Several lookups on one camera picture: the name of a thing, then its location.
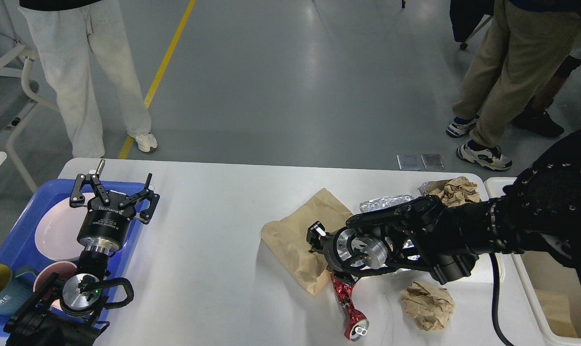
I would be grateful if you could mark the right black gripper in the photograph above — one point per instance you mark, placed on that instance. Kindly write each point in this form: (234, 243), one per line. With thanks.
(347, 250)

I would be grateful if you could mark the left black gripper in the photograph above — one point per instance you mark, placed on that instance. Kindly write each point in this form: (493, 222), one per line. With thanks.
(105, 226)

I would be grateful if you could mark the brown paper bag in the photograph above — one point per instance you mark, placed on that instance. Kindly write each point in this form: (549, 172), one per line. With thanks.
(287, 239)

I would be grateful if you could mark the pink plate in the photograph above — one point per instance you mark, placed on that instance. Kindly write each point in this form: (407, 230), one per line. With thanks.
(57, 230)

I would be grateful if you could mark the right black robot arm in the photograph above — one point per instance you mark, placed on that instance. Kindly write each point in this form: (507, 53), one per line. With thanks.
(540, 211)

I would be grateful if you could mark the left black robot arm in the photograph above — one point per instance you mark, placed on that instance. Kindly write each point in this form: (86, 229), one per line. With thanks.
(65, 312)

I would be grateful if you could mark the crumpled aluminium foil tray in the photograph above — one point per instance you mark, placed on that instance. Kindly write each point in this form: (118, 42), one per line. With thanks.
(383, 203)

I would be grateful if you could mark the blue plastic tray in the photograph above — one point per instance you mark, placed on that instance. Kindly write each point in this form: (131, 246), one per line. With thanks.
(19, 247)

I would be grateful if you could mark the crushed red can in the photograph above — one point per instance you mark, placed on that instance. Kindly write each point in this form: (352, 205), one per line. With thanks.
(358, 324)

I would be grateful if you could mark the floor outlet plates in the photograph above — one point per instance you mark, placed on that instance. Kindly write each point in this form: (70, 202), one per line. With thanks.
(424, 162)

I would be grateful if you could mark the teal mug yellow inside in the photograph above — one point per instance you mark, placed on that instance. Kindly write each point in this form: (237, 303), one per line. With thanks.
(14, 290)

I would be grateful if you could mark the crumpled brown paper ball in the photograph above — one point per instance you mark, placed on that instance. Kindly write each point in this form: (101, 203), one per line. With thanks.
(430, 306)

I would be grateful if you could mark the foil bowl with paper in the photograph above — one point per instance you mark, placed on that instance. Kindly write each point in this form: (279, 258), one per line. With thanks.
(452, 192)

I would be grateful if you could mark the grey office chair left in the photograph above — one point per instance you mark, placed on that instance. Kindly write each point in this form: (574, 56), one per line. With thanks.
(19, 98)

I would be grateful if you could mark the person in white trousers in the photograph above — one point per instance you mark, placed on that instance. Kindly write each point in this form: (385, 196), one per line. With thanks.
(66, 33)

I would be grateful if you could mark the white paper cup lying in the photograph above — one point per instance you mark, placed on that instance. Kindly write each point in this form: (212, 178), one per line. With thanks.
(500, 268)

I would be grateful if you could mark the person in black shorts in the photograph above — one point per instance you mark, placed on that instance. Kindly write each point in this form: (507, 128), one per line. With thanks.
(535, 117)

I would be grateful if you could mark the white office chair right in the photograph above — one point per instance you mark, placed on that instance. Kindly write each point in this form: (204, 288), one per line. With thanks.
(468, 17)

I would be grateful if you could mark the person in khaki trousers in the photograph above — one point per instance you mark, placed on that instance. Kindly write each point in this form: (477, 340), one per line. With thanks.
(525, 44)

